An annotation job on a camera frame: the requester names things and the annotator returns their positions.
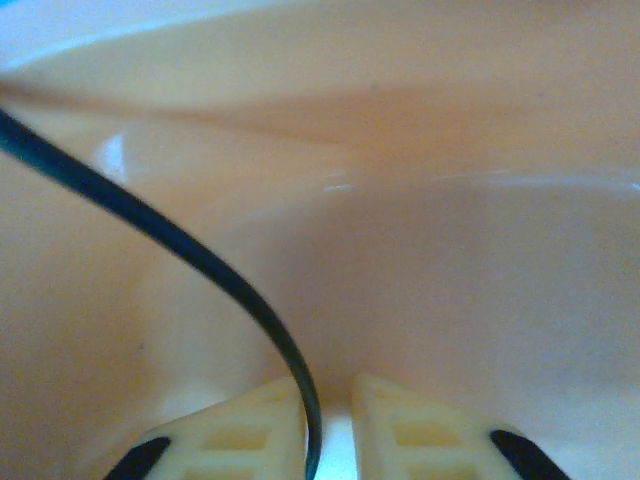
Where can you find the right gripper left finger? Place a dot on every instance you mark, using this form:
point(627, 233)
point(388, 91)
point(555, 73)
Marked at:
point(240, 440)

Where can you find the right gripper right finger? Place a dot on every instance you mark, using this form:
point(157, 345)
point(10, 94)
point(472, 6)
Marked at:
point(425, 440)

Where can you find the orange plastic bin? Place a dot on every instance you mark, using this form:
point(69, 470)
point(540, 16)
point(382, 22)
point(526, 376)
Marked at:
point(425, 250)

